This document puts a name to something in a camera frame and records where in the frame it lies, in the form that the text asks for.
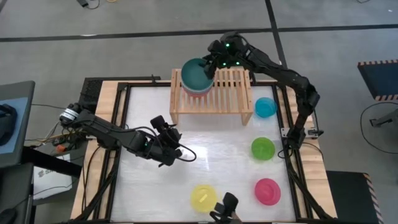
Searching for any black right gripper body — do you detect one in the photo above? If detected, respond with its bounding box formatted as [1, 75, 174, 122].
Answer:
[208, 39, 251, 69]

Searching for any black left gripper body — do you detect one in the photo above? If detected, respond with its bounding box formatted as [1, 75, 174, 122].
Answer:
[143, 128, 183, 156]

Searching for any teal large bowl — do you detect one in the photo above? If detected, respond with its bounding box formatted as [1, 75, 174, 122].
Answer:
[181, 58, 215, 91]

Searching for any translucent yellow small bowl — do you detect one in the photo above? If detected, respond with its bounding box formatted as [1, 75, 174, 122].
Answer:
[190, 184, 218, 213]

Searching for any translucent cyan small bowl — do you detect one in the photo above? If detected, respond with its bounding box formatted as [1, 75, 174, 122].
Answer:
[254, 96, 278, 119]

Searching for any translucent green small bowl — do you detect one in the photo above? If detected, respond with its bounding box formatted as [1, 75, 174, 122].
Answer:
[251, 137, 276, 161]

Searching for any translucent pink small bowl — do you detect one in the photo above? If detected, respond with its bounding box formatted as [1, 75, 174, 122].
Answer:
[254, 178, 282, 207]

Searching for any wooden slatted shelf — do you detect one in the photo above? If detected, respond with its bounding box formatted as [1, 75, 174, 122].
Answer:
[169, 68, 254, 126]

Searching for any black perforated box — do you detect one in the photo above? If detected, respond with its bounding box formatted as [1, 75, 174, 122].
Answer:
[79, 77, 103, 110]

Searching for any white paper sheet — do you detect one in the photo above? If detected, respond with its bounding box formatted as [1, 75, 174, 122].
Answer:
[32, 154, 75, 200]

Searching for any black power adapter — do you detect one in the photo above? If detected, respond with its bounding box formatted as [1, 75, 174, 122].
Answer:
[76, 0, 101, 9]

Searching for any grey side desk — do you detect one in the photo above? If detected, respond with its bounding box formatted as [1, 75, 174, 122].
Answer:
[0, 80, 35, 169]

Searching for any blue platform striped edge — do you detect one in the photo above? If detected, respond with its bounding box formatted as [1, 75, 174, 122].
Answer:
[357, 59, 398, 102]

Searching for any black headset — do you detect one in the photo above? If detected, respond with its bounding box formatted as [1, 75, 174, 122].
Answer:
[0, 104, 18, 147]

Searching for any grey stand foot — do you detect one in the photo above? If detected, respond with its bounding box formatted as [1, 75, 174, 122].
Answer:
[369, 108, 398, 128]

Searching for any black mat striped edge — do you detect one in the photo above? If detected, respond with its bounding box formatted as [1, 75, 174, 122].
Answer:
[325, 170, 382, 224]

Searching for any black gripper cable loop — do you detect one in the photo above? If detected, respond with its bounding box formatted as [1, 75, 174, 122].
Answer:
[174, 144, 198, 162]

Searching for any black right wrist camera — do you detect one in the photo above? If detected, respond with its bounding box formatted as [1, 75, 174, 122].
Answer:
[219, 30, 247, 51]

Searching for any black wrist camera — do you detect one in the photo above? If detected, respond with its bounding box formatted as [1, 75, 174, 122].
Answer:
[150, 115, 169, 132]
[219, 30, 247, 51]

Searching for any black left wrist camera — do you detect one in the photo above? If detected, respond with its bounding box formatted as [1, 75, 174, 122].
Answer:
[150, 115, 169, 132]

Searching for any black aluminium table frame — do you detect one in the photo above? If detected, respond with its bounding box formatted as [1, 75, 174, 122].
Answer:
[81, 81, 335, 222]

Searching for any black table-level camera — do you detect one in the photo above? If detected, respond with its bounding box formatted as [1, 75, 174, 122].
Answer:
[210, 192, 239, 224]

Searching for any black floor cable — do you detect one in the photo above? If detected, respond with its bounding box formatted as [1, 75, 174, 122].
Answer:
[359, 101, 398, 155]

